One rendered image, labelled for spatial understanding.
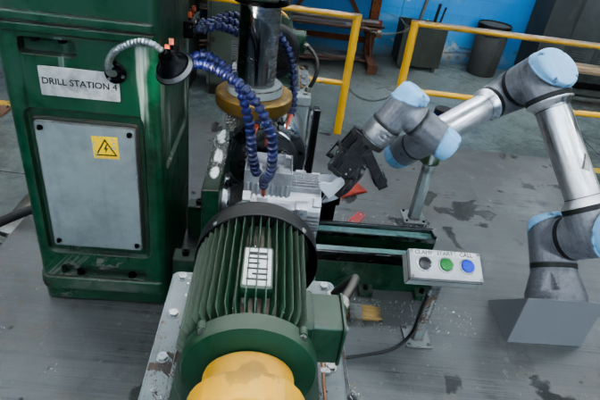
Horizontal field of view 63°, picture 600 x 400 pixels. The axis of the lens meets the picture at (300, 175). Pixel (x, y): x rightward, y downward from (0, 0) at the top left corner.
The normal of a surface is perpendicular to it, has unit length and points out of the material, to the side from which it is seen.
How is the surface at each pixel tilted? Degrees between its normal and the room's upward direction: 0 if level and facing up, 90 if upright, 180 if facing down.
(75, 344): 0
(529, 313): 90
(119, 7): 90
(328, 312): 0
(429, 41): 90
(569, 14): 90
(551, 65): 37
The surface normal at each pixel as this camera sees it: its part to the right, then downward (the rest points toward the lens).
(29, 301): 0.11, -0.85
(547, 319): 0.02, 0.52
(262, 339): 0.12, 0.20
